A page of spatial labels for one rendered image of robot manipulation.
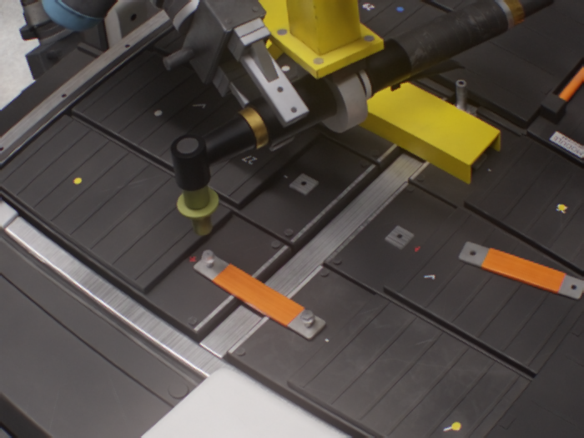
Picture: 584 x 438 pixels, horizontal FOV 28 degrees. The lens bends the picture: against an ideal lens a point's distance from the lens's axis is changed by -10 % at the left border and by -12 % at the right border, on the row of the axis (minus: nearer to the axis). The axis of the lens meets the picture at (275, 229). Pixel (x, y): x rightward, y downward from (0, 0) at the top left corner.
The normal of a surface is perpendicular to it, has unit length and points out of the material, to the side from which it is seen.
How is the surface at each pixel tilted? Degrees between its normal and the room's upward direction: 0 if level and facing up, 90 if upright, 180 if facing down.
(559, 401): 0
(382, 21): 0
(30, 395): 0
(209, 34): 90
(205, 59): 90
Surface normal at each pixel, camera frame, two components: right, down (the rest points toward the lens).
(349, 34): 0.55, 0.57
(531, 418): -0.10, -0.68
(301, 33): -0.83, 0.46
